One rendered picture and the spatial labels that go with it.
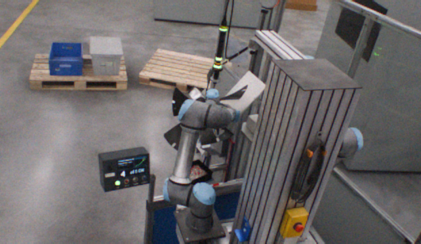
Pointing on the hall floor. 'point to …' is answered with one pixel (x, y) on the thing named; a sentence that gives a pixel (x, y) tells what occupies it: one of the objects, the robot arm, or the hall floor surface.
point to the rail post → (148, 227)
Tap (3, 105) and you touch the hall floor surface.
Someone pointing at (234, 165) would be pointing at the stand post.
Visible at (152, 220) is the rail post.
